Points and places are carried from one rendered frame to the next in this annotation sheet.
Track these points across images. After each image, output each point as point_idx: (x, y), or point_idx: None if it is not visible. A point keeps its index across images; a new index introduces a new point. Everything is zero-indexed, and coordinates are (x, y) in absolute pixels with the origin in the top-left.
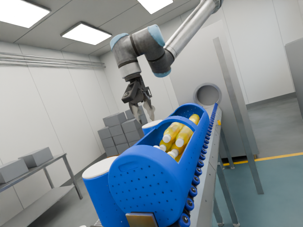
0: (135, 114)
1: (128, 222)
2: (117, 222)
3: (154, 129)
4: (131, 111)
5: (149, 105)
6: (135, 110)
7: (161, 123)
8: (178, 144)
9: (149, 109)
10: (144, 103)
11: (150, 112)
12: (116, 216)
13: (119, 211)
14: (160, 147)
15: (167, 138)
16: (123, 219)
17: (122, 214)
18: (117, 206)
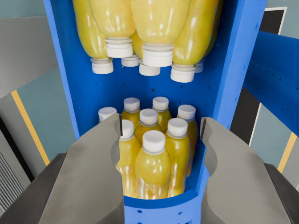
0: (238, 156)
1: (268, 57)
2: (290, 48)
3: (197, 186)
4: (287, 184)
5: (54, 179)
6: (242, 189)
7: (169, 202)
8: (125, 123)
9: (85, 151)
10: (81, 213)
11: (89, 132)
12: (296, 52)
13: (289, 59)
14: (180, 126)
15: (150, 136)
16: (278, 56)
17: (282, 58)
18: (296, 62)
